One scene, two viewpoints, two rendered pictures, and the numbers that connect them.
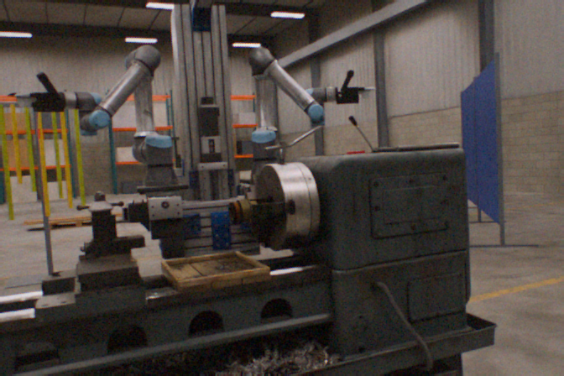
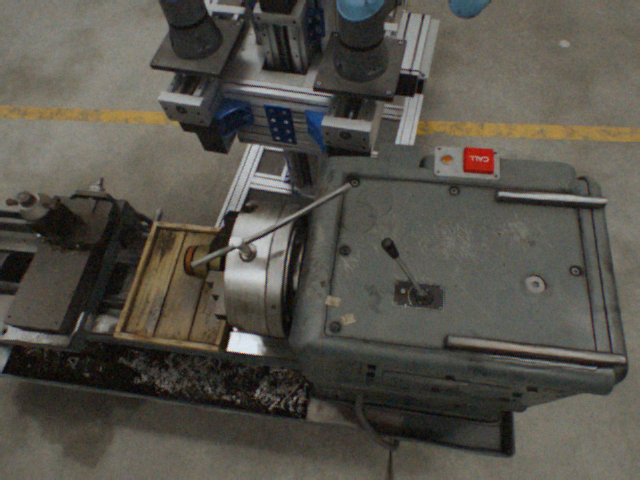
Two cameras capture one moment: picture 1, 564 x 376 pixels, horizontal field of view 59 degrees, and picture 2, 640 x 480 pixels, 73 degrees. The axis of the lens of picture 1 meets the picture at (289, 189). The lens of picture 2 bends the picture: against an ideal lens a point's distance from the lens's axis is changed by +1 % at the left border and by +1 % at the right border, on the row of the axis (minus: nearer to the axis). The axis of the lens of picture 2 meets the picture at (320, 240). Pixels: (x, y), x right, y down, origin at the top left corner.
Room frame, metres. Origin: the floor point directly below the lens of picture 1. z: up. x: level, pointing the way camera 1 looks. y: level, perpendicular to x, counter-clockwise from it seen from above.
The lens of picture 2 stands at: (1.56, -0.35, 2.03)
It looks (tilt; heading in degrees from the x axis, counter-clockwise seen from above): 63 degrees down; 40
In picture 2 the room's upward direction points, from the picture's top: 9 degrees counter-clockwise
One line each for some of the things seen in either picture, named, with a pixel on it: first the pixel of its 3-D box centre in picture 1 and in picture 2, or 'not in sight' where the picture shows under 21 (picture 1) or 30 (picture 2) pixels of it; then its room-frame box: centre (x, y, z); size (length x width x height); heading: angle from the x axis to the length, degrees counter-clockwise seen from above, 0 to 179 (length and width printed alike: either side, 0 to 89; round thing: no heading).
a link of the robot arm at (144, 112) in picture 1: (144, 107); not in sight; (2.39, 0.67, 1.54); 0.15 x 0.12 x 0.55; 38
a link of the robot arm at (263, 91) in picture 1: (264, 103); not in sight; (2.56, 0.10, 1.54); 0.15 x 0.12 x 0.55; 175
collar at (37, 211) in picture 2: (100, 206); (33, 204); (1.64, 0.63, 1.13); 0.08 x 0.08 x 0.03
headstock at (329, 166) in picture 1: (373, 201); (436, 282); (1.98, -0.34, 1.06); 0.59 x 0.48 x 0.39; 113
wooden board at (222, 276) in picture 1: (212, 269); (186, 283); (1.70, 0.28, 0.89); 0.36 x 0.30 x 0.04; 23
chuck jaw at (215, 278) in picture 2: (272, 208); (227, 299); (1.69, 0.06, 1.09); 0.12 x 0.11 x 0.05; 23
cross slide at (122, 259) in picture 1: (105, 264); (66, 256); (1.58, 0.61, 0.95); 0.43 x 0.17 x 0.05; 23
